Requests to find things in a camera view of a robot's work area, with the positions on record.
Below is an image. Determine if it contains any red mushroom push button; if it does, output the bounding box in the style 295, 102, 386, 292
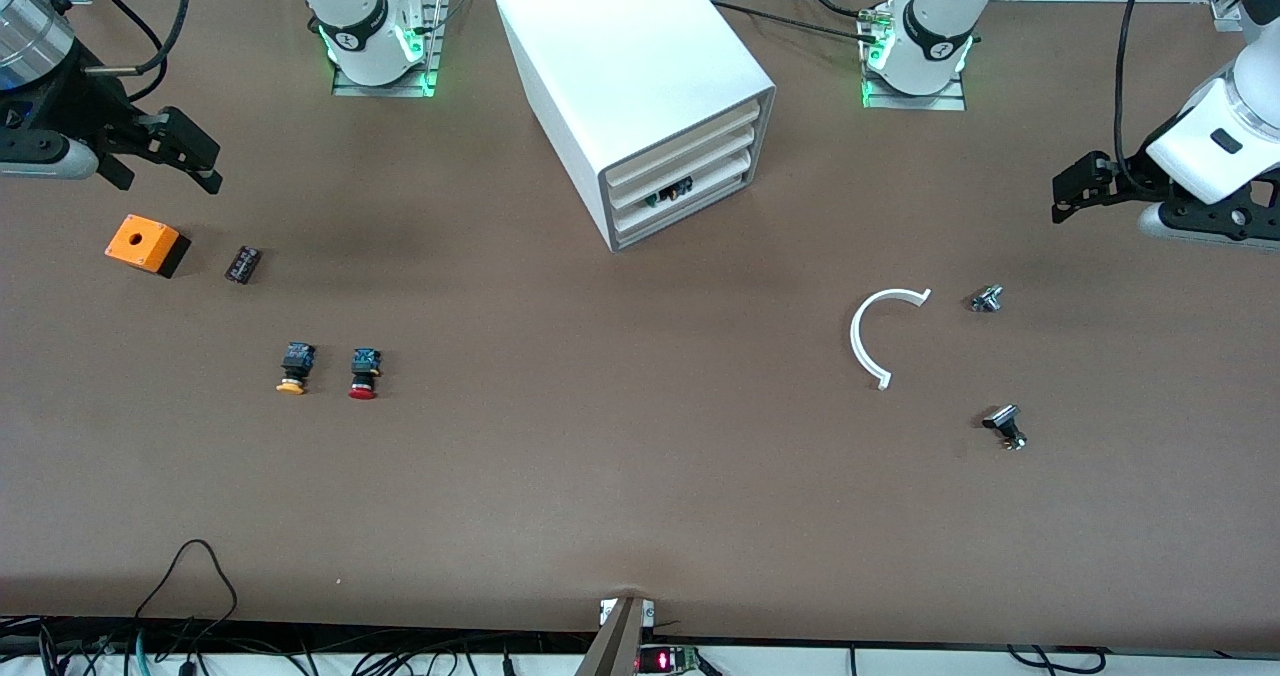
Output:
348, 348, 382, 401

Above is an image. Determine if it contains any yellow mushroom push button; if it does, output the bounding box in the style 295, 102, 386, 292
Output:
275, 342, 317, 396

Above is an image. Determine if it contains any thin black looped cable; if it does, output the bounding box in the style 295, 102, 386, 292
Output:
130, 539, 239, 647

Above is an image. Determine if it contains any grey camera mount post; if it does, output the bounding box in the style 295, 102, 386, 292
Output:
575, 596, 656, 676

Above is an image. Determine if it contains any small device with red light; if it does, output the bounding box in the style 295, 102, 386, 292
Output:
637, 644, 701, 675

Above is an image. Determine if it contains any small black knob switch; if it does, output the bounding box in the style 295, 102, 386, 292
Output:
981, 405, 1029, 452

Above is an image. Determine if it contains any black cable behind cabinet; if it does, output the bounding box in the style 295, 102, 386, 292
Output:
712, 0, 886, 47

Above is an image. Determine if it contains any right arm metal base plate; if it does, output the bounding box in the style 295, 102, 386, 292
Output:
332, 0, 441, 97

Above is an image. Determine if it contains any white plastic drawer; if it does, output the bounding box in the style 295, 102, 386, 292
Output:
611, 154, 756, 241
607, 126, 761, 213
603, 96, 766, 185

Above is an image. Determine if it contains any white drawer cabinet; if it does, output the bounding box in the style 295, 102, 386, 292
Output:
495, 0, 777, 253

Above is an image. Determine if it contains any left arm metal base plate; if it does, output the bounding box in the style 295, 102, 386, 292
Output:
862, 1, 967, 111

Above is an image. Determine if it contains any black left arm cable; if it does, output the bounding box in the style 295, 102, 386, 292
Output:
1113, 0, 1156, 197

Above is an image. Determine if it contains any orange button enclosure box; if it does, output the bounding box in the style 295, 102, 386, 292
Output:
104, 214, 191, 279

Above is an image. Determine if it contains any white curved plastic bracket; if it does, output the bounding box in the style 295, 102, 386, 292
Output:
850, 287, 933, 391

